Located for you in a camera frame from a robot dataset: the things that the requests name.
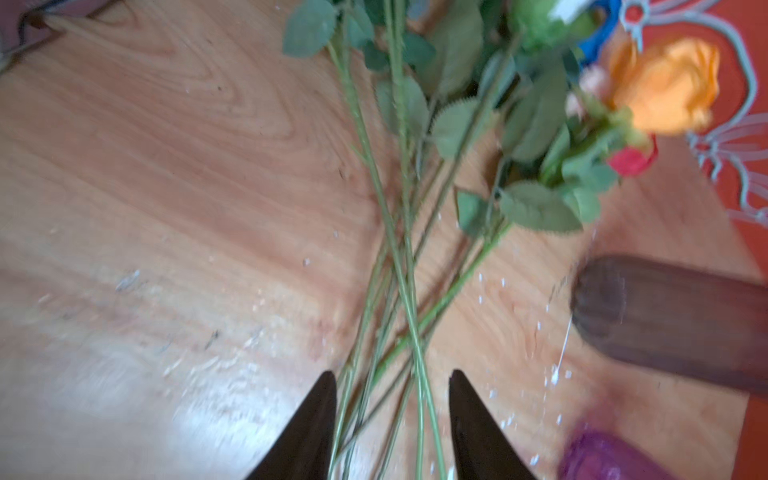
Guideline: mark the purple ribbed glass vase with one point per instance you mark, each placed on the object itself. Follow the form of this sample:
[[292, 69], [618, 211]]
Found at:
[[597, 455]]

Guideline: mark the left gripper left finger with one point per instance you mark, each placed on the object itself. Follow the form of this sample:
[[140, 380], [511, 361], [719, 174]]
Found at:
[[304, 448]]

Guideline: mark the orange rose stem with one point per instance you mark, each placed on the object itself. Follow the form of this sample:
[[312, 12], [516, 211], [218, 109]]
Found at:
[[666, 84]]

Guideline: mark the blue rose stem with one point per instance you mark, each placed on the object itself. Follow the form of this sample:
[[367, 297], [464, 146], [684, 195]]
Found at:
[[592, 46]]

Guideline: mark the small magenta rose stem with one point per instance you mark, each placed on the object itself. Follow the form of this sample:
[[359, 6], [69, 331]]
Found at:
[[634, 160]]

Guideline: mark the pink rose bunch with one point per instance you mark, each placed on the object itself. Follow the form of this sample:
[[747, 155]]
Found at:
[[357, 36]]

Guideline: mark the brown ribbed glass vase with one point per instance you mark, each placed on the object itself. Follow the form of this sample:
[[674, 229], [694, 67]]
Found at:
[[683, 321]]

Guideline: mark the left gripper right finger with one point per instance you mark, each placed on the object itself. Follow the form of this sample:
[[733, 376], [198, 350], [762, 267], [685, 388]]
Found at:
[[481, 450]]

